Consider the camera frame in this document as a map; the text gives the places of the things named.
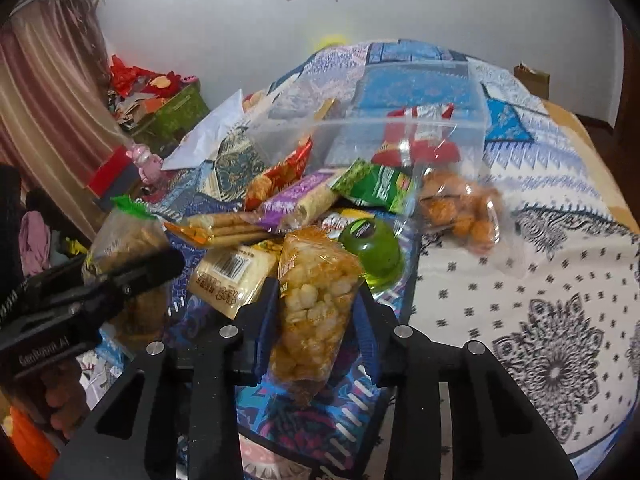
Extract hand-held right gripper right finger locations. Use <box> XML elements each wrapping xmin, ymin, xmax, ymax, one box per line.
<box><xmin>352</xmin><ymin>285</ymin><xmax>576</xmax><ymax>480</ymax></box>

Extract brown snack bag green top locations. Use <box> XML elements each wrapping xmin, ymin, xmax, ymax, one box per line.
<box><xmin>82</xmin><ymin>195</ymin><xmax>172</xmax><ymax>347</ymax></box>

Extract person's left hand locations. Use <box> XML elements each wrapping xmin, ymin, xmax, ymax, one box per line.
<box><xmin>39</xmin><ymin>359</ymin><xmax>92</xmax><ymax>432</ymax></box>

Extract cardboard box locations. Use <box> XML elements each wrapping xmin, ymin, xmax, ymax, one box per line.
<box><xmin>514</xmin><ymin>62</ymin><xmax>551</xmax><ymax>97</ymax></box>

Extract clear plastic container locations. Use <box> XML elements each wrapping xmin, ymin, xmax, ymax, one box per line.
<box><xmin>244</xmin><ymin>59</ymin><xmax>492</xmax><ymax>173</ymax></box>

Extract white yellow snack packet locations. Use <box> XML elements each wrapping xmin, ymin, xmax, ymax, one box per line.
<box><xmin>320</xmin><ymin>209</ymin><xmax>377</xmax><ymax>234</ymax></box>

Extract red chip packet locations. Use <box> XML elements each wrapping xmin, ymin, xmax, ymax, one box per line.
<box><xmin>244</xmin><ymin>136</ymin><xmax>314</xmax><ymax>212</ymax></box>

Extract purple wafer packet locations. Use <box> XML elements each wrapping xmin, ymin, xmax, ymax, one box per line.
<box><xmin>259</xmin><ymin>170</ymin><xmax>347</xmax><ymax>234</ymax></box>

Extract white black-patterned bedsheet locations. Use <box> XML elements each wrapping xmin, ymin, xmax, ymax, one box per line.
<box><xmin>412</xmin><ymin>57</ymin><xmax>640</xmax><ymax>463</ymax></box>

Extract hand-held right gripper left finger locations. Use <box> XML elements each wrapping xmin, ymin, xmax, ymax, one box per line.
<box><xmin>50</xmin><ymin>276</ymin><xmax>279</xmax><ymax>480</ymax></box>

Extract red plush flower toy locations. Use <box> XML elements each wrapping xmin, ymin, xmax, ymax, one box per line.
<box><xmin>147</xmin><ymin>72</ymin><xmax>183</xmax><ymax>97</ymax></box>

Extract cream biscuit packet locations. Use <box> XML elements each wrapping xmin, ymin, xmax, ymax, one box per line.
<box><xmin>187</xmin><ymin>244</ymin><xmax>279</xmax><ymax>319</ymax></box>

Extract orange puffed ball snack packet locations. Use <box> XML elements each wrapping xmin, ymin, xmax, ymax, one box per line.
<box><xmin>269</xmin><ymin>226</ymin><xmax>364</xmax><ymax>407</ymax></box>

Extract blue patchwork blanket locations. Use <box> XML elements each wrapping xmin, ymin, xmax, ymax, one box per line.
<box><xmin>80</xmin><ymin>37</ymin><xmax>551</xmax><ymax>480</ymax></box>

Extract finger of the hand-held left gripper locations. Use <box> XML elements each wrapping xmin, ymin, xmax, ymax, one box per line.
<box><xmin>80</xmin><ymin>248</ymin><xmax>186</xmax><ymax>308</ymax></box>

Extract pink cloth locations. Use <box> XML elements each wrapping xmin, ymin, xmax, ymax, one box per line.
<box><xmin>19</xmin><ymin>210</ymin><xmax>52</xmax><ymax>277</ymax></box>

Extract green storage box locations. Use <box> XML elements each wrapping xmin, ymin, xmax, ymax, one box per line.
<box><xmin>131</xmin><ymin>84</ymin><xmax>211</xmax><ymax>147</ymax></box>

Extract striped curtain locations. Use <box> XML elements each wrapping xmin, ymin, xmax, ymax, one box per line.
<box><xmin>0</xmin><ymin>0</ymin><xmax>128</xmax><ymax>241</ymax></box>

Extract yellow egg roll packet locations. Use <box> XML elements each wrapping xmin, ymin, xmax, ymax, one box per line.
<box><xmin>164</xmin><ymin>211</ymin><xmax>272</xmax><ymax>249</ymax></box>

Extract green jelly cup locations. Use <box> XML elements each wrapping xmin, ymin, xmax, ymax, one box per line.
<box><xmin>337</xmin><ymin>216</ymin><xmax>404</xmax><ymax>289</ymax></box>

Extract white plastic bag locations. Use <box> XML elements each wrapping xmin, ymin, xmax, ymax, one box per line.
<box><xmin>161</xmin><ymin>89</ymin><xmax>252</xmax><ymax>172</ymax></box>

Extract clear bag of round snacks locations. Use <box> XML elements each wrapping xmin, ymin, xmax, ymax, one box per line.
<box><xmin>419</xmin><ymin>169</ymin><xmax>527</xmax><ymax>278</ymax></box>

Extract red white snack packet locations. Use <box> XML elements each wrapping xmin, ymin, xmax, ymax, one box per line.
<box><xmin>372</xmin><ymin>104</ymin><xmax>462</xmax><ymax>167</ymax></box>

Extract red grey box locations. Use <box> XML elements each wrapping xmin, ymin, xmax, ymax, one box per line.
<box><xmin>87</xmin><ymin>147</ymin><xmax>137</xmax><ymax>200</ymax></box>

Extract pink doll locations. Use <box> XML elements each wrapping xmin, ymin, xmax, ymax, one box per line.
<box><xmin>127</xmin><ymin>144</ymin><xmax>165</xmax><ymax>187</ymax></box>

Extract paisley patterned blanket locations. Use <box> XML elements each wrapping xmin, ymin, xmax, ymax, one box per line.
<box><xmin>165</xmin><ymin>130</ymin><xmax>267</xmax><ymax>211</ymax></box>

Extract green snack packet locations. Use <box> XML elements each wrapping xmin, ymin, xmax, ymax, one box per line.
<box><xmin>331</xmin><ymin>159</ymin><xmax>417</xmax><ymax>215</ymax></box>

